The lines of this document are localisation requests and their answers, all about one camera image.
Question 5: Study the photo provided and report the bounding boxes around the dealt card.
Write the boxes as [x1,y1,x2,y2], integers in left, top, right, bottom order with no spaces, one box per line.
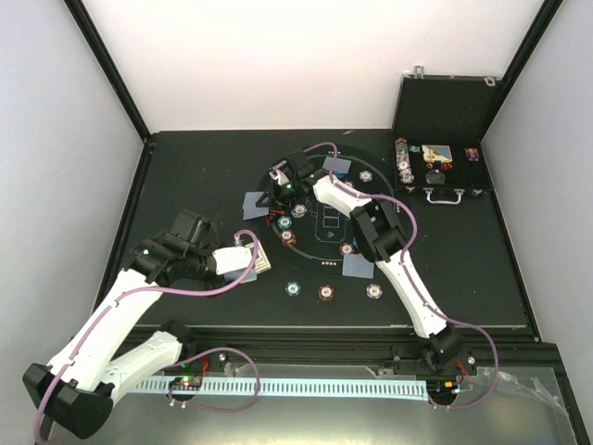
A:
[342,253,374,279]
[242,191,269,221]
[322,157,351,176]

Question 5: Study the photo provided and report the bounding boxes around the triangular red dealer button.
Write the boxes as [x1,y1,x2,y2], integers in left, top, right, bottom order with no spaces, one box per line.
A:
[264,210,284,227]

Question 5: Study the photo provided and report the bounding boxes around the purple chips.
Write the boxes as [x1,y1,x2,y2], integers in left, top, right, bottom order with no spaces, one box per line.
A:
[464,147,480,162]
[291,204,308,219]
[360,171,373,183]

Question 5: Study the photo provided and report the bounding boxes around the green chips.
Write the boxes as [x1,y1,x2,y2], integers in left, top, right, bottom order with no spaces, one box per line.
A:
[277,216,293,231]

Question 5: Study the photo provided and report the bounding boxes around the red chips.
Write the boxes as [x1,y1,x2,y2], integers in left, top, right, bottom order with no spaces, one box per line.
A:
[280,230,297,247]
[339,243,355,256]

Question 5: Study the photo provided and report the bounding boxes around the dealt card top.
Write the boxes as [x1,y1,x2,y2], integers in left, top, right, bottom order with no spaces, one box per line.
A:
[322,157,351,176]

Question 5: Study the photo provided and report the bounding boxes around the dealt card bottom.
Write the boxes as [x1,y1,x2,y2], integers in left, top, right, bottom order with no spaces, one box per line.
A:
[342,253,374,279]

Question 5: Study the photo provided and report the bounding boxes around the green poker chip stack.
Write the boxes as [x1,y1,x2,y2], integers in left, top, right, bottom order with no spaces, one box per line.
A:
[285,282,301,297]

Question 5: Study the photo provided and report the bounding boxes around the red poker chip stack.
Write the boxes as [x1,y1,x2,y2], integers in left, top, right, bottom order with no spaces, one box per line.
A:
[318,285,334,301]

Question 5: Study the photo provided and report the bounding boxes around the purple poker chip stack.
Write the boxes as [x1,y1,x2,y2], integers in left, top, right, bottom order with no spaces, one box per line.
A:
[366,284,383,299]

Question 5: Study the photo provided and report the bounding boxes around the blue backed card stack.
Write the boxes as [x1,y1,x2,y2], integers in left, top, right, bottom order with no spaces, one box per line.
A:
[223,268,258,284]

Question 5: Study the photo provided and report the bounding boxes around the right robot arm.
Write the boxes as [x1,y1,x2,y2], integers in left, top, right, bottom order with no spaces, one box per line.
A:
[256,173,461,374]

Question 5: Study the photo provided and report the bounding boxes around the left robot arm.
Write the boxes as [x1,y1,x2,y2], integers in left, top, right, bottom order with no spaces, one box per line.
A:
[22,219,259,444]

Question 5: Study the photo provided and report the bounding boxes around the round black poker mat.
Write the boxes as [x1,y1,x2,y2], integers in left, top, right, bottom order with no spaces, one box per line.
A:
[253,144,394,277]

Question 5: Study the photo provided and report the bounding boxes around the chip row in case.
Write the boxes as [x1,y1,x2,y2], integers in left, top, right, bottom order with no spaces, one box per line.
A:
[394,138,414,184]

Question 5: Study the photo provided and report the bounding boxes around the red dice in case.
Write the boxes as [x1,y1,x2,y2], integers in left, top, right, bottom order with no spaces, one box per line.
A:
[425,161,453,171]

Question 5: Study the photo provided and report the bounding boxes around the black round button in case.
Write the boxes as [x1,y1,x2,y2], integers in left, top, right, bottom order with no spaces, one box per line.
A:
[426,169,446,185]

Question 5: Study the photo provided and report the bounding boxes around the card deck in case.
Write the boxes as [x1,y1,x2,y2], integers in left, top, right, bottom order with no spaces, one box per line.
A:
[422,145,453,164]

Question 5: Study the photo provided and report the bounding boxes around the black poker set case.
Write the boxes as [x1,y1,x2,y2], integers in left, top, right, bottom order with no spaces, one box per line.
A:
[392,65,503,205]

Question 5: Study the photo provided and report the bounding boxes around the purple chips in case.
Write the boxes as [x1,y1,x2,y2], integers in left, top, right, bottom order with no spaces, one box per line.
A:
[464,147,480,162]

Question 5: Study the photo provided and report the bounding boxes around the black aluminium front rail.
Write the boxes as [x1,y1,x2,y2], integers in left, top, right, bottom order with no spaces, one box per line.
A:
[189,326,423,364]

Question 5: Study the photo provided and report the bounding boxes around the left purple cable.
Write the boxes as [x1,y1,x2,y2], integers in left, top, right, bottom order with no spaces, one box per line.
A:
[32,230,261,444]

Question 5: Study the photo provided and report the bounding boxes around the white slotted cable duct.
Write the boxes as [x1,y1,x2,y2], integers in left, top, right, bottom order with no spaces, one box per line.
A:
[131,375,428,401]

